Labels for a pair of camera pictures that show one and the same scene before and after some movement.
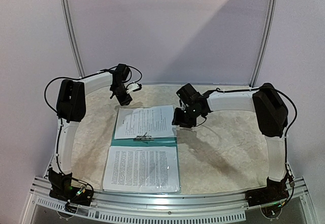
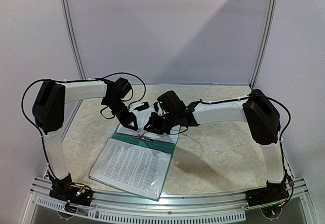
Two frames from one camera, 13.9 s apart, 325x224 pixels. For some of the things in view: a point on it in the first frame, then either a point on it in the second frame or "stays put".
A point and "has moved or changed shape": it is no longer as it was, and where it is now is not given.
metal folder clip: x=143 y=137 has moved or changed shape
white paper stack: x=157 y=121 has moved or changed shape
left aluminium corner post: x=68 y=12 stays put
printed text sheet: x=141 y=169 has moved or changed shape
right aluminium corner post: x=267 y=34 stays put
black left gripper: x=123 y=101 → x=126 y=122
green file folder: x=143 y=156 has moved or changed shape
